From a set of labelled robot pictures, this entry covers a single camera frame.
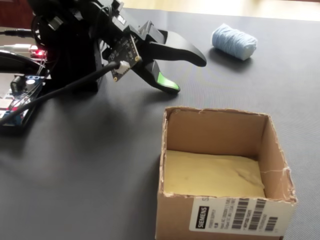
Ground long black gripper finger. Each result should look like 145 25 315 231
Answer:
147 30 208 68

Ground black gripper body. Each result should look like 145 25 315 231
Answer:
128 21 169 63

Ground green-taped black gripper finger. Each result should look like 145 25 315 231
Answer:
135 60 181 95

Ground light blue yarn block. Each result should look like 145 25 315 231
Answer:
211 23 258 61

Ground open cardboard box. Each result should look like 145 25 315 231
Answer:
154 106 298 240

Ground black table mat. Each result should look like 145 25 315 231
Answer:
0 7 320 240

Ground motor driver circuit board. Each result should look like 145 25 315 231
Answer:
28 44 50 60

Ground yellow foam pad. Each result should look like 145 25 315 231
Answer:
162 149 266 198

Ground black power plug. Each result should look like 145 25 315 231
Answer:
0 28 35 39

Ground blue controller circuit board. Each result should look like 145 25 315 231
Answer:
0 74 51 131

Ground bare camera circuit board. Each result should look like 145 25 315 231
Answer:
107 32 143 83

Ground thick black camera cable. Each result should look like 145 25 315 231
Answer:
0 49 121 126

